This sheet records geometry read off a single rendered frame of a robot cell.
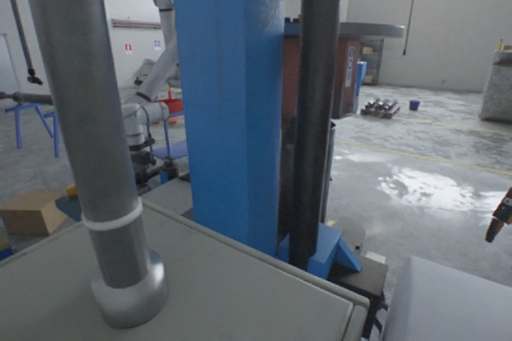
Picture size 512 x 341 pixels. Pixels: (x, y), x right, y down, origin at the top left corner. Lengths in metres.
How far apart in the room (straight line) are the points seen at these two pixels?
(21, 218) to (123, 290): 3.29
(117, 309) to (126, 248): 0.04
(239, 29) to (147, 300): 0.45
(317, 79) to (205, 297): 0.50
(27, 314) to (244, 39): 0.47
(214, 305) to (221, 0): 0.49
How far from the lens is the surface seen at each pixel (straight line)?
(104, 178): 0.18
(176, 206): 1.08
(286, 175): 1.08
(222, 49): 0.56
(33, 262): 0.33
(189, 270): 0.26
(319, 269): 0.87
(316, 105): 0.64
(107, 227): 0.19
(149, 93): 1.40
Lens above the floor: 1.76
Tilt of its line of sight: 21 degrees down
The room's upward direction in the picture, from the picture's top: straight up
